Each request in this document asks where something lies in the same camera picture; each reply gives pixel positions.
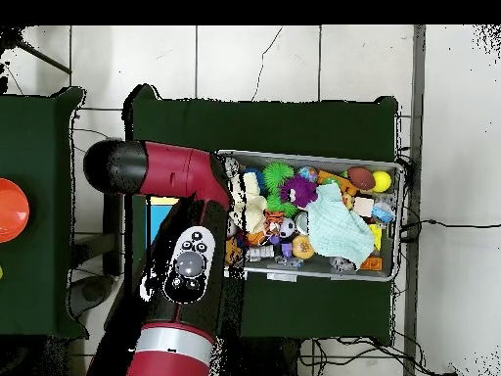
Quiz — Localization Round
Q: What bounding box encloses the orange textured ball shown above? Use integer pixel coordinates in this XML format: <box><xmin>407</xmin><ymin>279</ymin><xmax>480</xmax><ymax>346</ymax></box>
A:
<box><xmin>290</xmin><ymin>235</ymin><xmax>316</xmax><ymax>260</ymax></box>

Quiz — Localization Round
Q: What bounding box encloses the pale yellow cloth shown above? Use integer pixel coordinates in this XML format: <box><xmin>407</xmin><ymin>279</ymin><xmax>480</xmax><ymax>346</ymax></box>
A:
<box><xmin>232</xmin><ymin>171</ymin><xmax>269</xmax><ymax>235</ymax></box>

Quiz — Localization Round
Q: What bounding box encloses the dark green table cloth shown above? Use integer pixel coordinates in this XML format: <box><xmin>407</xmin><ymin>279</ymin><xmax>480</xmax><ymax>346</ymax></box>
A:
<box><xmin>123</xmin><ymin>84</ymin><xmax>400</xmax><ymax>346</ymax></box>

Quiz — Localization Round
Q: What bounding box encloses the purple spiky ball with eyes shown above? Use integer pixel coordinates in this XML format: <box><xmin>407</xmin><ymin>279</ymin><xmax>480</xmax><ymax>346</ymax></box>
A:
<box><xmin>281</xmin><ymin>175</ymin><xmax>319</xmax><ymax>209</ymax></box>

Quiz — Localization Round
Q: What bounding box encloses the dark green side table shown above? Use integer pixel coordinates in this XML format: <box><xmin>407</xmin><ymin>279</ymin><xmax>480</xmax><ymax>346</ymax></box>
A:
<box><xmin>0</xmin><ymin>85</ymin><xmax>87</xmax><ymax>340</ymax></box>

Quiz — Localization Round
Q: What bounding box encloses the black cable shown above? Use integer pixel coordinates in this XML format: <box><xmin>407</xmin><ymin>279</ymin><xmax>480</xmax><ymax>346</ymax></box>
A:
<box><xmin>400</xmin><ymin>215</ymin><xmax>501</xmax><ymax>233</ymax></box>

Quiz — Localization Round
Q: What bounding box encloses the plain wooden block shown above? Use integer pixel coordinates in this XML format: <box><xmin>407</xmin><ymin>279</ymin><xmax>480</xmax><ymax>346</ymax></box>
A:
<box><xmin>353</xmin><ymin>196</ymin><xmax>376</xmax><ymax>218</ymax></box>

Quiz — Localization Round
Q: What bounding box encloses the black tripod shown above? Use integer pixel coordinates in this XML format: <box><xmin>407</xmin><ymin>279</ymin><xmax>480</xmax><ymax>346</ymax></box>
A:
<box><xmin>0</xmin><ymin>26</ymin><xmax>77</xmax><ymax>75</ymax></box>

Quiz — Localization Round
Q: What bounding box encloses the orange toy brick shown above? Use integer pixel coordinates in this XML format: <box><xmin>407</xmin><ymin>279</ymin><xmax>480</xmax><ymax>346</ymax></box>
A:
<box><xmin>359</xmin><ymin>257</ymin><xmax>385</xmax><ymax>272</ymax></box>

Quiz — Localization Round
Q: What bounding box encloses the tiger plush toy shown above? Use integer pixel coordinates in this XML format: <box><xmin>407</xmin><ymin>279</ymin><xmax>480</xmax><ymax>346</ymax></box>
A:
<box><xmin>261</xmin><ymin>210</ymin><xmax>290</xmax><ymax>240</ymax></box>

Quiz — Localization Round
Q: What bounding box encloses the large green spiky ball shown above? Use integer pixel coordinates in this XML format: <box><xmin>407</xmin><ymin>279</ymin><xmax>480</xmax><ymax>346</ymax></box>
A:
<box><xmin>262</xmin><ymin>162</ymin><xmax>296</xmax><ymax>193</ymax></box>

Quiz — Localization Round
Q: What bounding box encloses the brown toy football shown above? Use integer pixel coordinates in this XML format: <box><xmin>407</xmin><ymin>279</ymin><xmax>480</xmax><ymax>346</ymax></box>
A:
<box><xmin>347</xmin><ymin>165</ymin><xmax>377</xmax><ymax>191</ymax></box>

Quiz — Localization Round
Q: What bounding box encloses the yellow ball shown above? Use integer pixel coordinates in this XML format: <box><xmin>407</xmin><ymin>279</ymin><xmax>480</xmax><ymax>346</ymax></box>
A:
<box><xmin>371</xmin><ymin>170</ymin><xmax>392</xmax><ymax>193</ymax></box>

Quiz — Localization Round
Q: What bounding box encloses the mint green cloth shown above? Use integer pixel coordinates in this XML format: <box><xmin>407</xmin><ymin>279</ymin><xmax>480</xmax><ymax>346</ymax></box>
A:
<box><xmin>304</xmin><ymin>183</ymin><xmax>377</xmax><ymax>268</ymax></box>

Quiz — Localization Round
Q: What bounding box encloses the clear mesh bin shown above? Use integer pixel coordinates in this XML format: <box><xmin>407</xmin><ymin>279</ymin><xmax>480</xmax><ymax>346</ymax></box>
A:
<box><xmin>217</xmin><ymin>148</ymin><xmax>405</xmax><ymax>283</ymax></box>

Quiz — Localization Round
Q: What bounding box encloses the clear plastic bottle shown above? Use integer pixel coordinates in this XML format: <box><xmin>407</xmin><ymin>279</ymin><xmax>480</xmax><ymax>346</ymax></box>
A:
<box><xmin>372</xmin><ymin>202</ymin><xmax>396</xmax><ymax>227</ymax></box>

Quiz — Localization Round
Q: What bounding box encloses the orange disc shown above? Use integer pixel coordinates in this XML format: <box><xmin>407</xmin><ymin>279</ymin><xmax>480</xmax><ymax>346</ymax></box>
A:
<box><xmin>0</xmin><ymin>178</ymin><xmax>31</xmax><ymax>244</ymax></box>

